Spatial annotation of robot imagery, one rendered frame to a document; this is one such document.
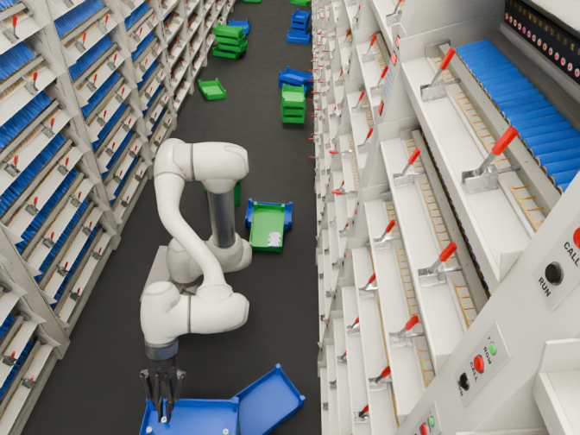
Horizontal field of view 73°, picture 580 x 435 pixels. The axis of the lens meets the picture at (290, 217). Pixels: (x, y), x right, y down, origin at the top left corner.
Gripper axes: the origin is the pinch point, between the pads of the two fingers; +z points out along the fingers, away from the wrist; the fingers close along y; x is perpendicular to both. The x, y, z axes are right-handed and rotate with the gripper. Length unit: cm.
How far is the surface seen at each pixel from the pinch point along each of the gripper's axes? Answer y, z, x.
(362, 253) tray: -58, -46, -18
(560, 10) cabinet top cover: -53, -101, 58
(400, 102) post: -58, -92, 1
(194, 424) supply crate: -7.1, 14.2, -8.8
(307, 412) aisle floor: -50, 42, -44
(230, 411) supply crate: -18.4, 12.4, -12.8
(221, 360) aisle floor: -9, 32, -65
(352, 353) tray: -56, -18, -5
